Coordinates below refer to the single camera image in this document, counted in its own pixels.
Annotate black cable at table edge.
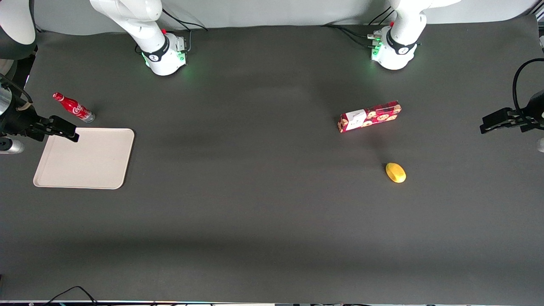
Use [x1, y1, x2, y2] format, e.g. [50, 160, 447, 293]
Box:
[42, 286, 99, 306]

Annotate red cookie box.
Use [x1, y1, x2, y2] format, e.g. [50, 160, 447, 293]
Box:
[338, 100, 402, 133]

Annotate beige plastic tray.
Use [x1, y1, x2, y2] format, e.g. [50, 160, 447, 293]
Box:
[33, 128, 135, 190]

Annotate dark grey table mat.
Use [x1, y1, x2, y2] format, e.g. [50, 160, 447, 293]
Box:
[0, 15, 544, 305]

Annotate red coke bottle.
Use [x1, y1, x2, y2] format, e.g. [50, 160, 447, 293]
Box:
[53, 92, 96, 123]

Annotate black cables at left arm base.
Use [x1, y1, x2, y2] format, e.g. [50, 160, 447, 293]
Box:
[322, 6, 397, 48]

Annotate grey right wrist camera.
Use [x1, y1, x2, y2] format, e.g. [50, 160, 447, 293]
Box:
[0, 137, 25, 155]

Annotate black cables at right arm base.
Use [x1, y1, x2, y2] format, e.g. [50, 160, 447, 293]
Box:
[161, 8, 209, 52]

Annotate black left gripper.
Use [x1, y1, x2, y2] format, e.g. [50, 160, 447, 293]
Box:
[480, 90, 544, 135]

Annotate black looped gripper cable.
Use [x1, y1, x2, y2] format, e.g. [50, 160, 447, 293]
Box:
[512, 58, 544, 112]

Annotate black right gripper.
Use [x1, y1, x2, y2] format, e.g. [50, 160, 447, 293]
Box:
[0, 102, 80, 143]

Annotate black cables at arm base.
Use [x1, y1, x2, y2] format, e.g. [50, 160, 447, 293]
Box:
[322, 6, 397, 48]
[161, 8, 209, 52]

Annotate yellow lemon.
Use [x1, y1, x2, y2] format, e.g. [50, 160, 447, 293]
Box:
[385, 162, 407, 184]

